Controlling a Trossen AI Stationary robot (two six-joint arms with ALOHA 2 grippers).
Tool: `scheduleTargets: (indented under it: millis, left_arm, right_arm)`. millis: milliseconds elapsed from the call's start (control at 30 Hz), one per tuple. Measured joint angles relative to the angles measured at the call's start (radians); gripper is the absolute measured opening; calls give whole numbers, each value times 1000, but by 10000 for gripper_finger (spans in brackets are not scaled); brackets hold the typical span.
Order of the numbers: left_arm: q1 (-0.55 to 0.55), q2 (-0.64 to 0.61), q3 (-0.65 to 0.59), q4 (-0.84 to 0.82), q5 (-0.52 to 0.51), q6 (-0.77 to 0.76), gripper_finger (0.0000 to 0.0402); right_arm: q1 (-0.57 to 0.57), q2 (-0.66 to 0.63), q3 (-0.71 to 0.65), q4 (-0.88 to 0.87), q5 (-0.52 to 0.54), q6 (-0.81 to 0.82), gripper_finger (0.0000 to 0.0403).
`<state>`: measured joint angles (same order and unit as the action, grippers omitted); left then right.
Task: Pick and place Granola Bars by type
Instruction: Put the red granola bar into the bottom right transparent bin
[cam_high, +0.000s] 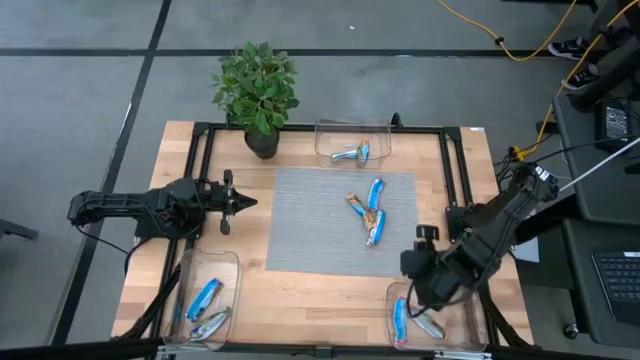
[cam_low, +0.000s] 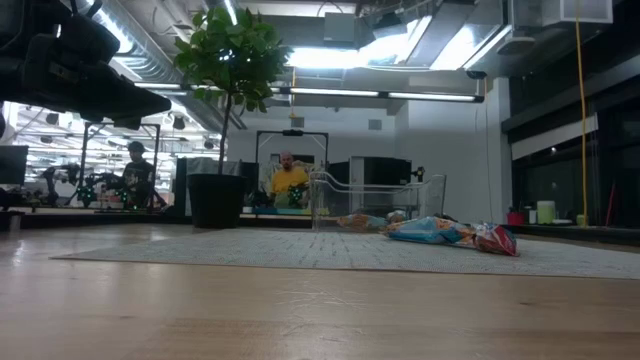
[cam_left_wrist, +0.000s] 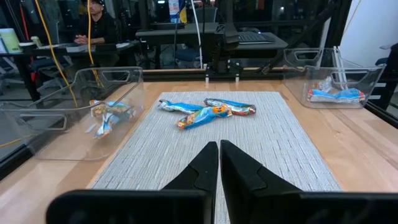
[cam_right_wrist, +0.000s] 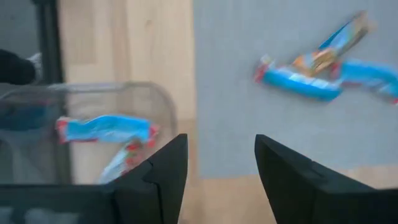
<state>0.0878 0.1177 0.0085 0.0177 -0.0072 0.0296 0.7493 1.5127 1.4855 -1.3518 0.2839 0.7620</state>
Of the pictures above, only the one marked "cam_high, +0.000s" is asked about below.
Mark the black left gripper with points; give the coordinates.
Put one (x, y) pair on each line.
(227, 200)

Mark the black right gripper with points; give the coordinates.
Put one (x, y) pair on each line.
(435, 285)

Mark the silver bar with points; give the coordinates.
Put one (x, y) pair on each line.
(210, 325)

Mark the blue orange Chewy granola bar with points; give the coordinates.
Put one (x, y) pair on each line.
(363, 152)

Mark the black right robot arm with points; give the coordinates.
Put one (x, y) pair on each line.
(510, 215)

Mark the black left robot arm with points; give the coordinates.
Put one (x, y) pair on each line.
(125, 205)

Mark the clear plastic bin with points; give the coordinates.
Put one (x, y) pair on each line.
(470, 310)
(220, 265)
(325, 137)

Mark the grey woven placemat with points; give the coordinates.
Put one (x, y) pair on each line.
(310, 240)

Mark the white paper sheet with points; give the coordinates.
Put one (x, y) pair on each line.
(527, 255)

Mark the green plant in black pot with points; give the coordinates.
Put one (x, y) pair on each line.
(255, 90)

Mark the black caster wheel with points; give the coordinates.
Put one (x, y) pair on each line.
(571, 331)

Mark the yellow power plug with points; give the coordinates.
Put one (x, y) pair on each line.
(520, 154)

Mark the dark grey desk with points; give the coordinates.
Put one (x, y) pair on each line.
(600, 210)

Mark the black keyboard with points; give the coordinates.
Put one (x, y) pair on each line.
(620, 285)

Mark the black power strip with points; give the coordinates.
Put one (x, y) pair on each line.
(546, 127)

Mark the black crossbeam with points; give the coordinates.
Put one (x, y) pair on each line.
(75, 350)

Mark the black stand foot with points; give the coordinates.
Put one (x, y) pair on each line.
(15, 229)

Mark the black power supply brick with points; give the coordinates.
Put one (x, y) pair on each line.
(614, 125)

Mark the person's foot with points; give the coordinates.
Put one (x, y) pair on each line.
(582, 77)
(570, 49)

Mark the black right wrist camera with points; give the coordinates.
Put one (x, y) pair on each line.
(427, 232)

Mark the black aluminium table frame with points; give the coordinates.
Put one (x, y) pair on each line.
(300, 126)

